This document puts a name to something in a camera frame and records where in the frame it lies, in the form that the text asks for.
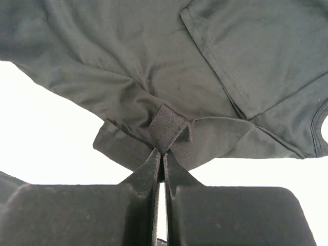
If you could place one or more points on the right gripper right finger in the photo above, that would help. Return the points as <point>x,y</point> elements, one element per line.
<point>204,215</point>

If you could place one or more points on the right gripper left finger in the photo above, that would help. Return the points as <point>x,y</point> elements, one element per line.
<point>121,214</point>

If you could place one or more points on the black t shirt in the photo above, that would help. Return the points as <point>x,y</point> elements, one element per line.
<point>201,79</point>

